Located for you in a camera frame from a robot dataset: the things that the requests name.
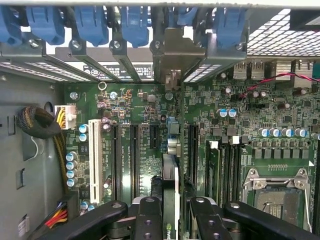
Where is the coloured power wire bundle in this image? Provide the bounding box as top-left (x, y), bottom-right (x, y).
top-left (43, 199), bottom-right (69, 229)

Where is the white power connector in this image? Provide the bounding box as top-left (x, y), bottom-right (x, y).
top-left (53, 103), bottom-right (77, 131)

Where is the white expansion slot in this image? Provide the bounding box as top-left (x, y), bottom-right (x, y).
top-left (88, 119), bottom-right (104, 205)

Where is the short black expansion slot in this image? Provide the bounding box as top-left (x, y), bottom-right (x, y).
top-left (149, 124), bottom-right (160, 150)

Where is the grey open PC case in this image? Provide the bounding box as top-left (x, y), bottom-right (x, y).
top-left (0, 0), bottom-right (320, 240)

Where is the green motherboard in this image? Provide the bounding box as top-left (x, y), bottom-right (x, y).
top-left (63, 82), bottom-right (320, 240)

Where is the blue card retention clip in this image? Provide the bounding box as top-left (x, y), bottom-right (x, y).
top-left (73, 6), bottom-right (110, 48)
top-left (119, 6), bottom-right (151, 49)
top-left (213, 6), bottom-right (250, 50)
top-left (167, 6), bottom-right (199, 27)
top-left (25, 6), bottom-right (66, 46)
top-left (0, 6), bottom-right (23, 46)

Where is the black sleeved power cable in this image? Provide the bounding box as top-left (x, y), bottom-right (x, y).
top-left (16, 105), bottom-right (68, 198)

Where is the CPU socket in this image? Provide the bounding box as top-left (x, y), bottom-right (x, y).
top-left (241, 166), bottom-right (315, 240)

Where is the red and black wire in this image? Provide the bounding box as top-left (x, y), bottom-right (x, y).
top-left (238, 72), bottom-right (320, 101)

